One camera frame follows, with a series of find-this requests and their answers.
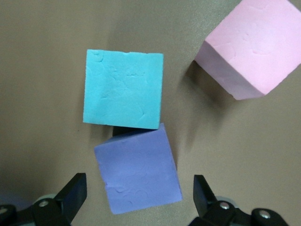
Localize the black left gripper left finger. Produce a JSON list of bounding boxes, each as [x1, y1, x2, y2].
[[0, 172, 88, 226]]

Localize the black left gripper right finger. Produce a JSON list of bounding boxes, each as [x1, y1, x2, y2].
[[189, 174, 289, 226]]

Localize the light purple foam cube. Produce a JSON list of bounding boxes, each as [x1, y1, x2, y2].
[[94, 122, 183, 215]]

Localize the pink foam cube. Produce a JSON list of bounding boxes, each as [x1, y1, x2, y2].
[[194, 0, 301, 101]]

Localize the blue foam cube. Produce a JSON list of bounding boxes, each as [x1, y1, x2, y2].
[[82, 48, 165, 130]]

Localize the large table cover sheet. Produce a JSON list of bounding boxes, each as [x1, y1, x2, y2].
[[0, 0, 301, 226]]

